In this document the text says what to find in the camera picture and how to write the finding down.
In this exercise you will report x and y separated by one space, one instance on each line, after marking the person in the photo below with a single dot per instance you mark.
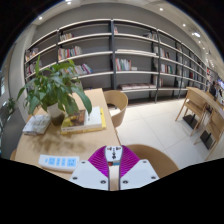
213 89

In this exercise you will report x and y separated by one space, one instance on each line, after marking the green plant in white pot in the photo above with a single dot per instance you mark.
53 86

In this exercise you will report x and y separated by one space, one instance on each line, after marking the slatted wooden chair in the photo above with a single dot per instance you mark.
215 128
195 100

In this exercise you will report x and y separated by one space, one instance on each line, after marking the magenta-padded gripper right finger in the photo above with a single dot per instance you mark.
138 173

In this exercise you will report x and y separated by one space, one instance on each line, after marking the white magazine stack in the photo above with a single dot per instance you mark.
36 125

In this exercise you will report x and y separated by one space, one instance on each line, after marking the small green potted plant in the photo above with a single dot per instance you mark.
11 106

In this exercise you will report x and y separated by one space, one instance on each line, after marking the white power strip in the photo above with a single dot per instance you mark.
58 162

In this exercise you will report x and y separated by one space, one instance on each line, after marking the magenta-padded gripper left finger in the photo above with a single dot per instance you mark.
88 175

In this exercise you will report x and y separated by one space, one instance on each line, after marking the long wooden side table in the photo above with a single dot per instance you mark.
203 94

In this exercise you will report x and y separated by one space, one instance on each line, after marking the flat yellow book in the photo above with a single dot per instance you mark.
103 121

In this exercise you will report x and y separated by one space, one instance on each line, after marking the grey shelf unit with books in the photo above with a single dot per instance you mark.
133 43

